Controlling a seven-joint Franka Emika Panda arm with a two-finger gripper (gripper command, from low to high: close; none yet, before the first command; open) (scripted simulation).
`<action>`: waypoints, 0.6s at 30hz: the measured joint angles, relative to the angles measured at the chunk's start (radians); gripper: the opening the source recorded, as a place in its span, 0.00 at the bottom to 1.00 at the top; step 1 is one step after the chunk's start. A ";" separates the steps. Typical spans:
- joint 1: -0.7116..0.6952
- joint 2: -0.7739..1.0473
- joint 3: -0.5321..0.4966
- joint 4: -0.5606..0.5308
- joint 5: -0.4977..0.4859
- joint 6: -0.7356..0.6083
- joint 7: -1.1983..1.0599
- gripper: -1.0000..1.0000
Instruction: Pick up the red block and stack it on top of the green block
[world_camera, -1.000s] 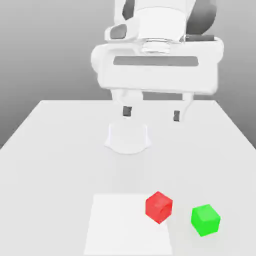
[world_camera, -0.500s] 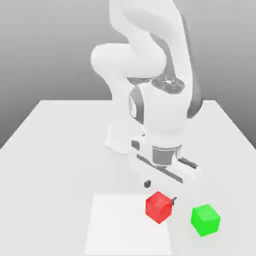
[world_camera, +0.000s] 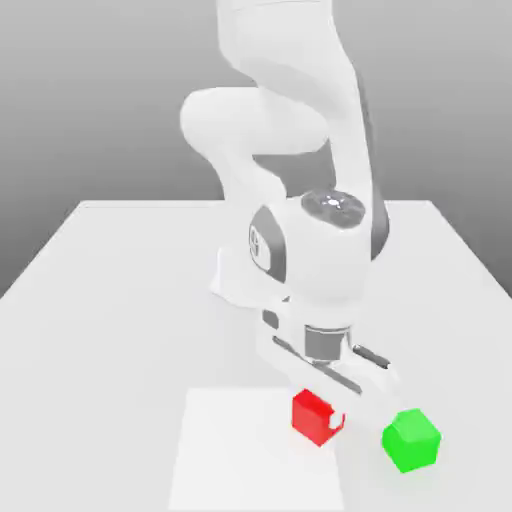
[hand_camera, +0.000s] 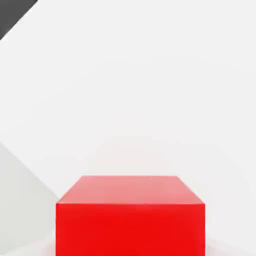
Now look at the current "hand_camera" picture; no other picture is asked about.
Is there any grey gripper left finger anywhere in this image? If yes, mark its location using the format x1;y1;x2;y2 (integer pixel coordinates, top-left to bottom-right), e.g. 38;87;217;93
17;231;57;256

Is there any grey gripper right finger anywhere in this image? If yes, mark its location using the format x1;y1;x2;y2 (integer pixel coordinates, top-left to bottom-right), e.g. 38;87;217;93
205;234;245;256

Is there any small red cube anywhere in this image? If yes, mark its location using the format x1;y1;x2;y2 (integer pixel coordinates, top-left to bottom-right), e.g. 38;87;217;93
55;175;206;256

